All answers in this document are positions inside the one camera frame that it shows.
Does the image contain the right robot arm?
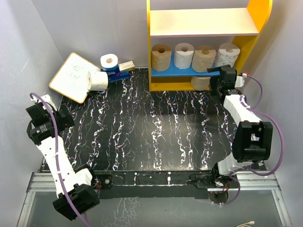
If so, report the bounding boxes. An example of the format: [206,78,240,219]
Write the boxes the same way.
[207,65,273,188]

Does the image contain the yellow shelf unit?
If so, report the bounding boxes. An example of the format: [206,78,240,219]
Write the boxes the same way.
[146,0,273,92]

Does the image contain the white roll sideways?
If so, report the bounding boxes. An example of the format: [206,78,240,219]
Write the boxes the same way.
[87,71,108,91]

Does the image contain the blue stapler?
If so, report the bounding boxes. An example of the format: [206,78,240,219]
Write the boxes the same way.
[108,71,131,83]

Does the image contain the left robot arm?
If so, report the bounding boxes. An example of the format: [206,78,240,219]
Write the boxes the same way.
[26,102,99,220]

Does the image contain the blue box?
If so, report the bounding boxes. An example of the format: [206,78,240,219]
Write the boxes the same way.
[102,64,120,77]

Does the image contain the small whiteboard wooden frame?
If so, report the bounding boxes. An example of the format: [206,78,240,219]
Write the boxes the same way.
[49,52,101,104]

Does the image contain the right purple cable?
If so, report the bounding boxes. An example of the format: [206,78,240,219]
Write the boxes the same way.
[196,74,285,206]

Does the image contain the white dotted paper roll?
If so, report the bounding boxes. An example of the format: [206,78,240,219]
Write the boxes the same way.
[214,43,241,68]

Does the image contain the brown roll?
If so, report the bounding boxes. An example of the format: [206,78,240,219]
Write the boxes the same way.
[151,44,172,72]
[190,77,211,91]
[192,45,216,73]

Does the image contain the small beige carton box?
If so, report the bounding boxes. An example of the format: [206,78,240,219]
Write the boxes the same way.
[118,61,135,72]

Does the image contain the aluminium rail frame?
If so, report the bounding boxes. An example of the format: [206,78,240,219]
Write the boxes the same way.
[18,82,293,227]

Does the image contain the brown roll front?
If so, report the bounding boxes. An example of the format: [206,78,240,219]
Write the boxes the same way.
[151,44,172,72]

